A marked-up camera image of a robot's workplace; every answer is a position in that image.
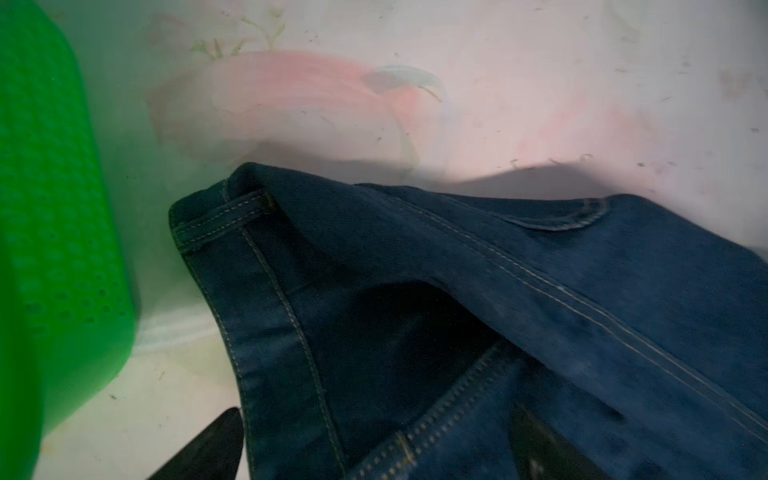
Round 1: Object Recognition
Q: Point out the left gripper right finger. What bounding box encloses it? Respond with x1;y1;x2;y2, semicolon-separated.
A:
509;406;609;480

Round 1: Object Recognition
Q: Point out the green plastic basket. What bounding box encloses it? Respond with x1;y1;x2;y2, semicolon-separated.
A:
1;1;136;479

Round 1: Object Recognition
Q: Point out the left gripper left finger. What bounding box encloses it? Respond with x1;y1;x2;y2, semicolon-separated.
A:
149;407;245;480

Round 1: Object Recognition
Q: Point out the dark navy skirt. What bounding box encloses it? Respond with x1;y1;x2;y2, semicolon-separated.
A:
169;163;767;479

